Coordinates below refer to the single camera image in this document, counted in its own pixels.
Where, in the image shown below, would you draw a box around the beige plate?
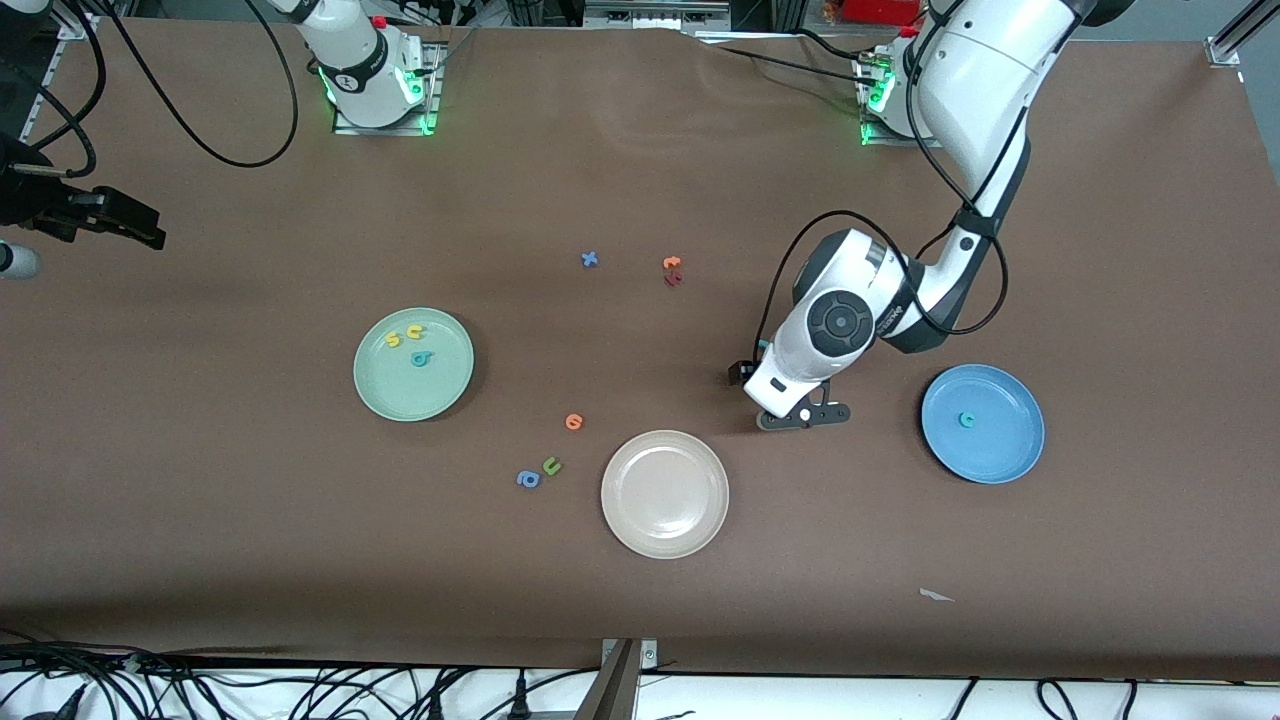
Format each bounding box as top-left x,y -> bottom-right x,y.
601,430 -> 730,560

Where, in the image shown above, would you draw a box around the blue plate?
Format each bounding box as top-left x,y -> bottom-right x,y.
921,364 -> 1046,485

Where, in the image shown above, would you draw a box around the brown paper table cover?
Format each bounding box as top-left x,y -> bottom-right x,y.
0,15 -> 1280,681

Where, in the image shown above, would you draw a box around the green plate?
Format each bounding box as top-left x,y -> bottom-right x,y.
353,307 -> 475,423

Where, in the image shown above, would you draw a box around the grey metal bar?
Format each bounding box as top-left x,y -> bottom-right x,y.
572,640 -> 643,720

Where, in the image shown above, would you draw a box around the grey metal device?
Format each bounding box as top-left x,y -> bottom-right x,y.
583,0 -> 733,31

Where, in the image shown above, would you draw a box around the red box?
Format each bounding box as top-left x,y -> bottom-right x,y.
838,0 -> 926,26

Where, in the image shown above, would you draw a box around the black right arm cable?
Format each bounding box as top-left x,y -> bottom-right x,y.
20,0 -> 301,181

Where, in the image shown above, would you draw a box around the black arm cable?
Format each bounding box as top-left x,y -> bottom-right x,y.
20,0 -> 301,181
752,0 -> 1009,371

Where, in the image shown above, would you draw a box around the aluminium frame profile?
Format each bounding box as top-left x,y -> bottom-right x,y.
55,0 -> 101,41
1205,0 -> 1280,69

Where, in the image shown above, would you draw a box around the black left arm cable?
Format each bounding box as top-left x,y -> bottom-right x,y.
752,0 -> 1009,371

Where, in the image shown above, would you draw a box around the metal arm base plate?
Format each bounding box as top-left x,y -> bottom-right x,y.
332,40 -> 446,137
860,50 -> 943,149

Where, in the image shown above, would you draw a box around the black cable on table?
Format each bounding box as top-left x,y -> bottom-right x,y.
700,38 -> 876,91
795,28 -> 881,65

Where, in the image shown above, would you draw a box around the tangled black cables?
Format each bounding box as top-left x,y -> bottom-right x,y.
0,628 -> 601,720

